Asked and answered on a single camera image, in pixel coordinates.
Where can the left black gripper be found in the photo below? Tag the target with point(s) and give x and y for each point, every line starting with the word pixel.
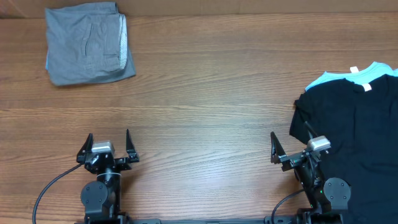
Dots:
pixel 125 163

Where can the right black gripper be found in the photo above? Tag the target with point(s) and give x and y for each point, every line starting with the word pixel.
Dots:
pixel 278 155

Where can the black t-shirt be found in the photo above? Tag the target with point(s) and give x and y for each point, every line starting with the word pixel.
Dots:
pixel 362 128

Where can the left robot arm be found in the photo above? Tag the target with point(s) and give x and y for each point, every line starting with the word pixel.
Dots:
pixel 102 197

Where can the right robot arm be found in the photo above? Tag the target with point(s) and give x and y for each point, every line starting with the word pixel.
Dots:
pixel 328 198

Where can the light blue t-shirt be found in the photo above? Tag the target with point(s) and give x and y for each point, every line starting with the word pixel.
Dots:
pixel 374 71

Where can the folded grey shorts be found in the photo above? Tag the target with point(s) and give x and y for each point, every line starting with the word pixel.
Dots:
pixel 87 44

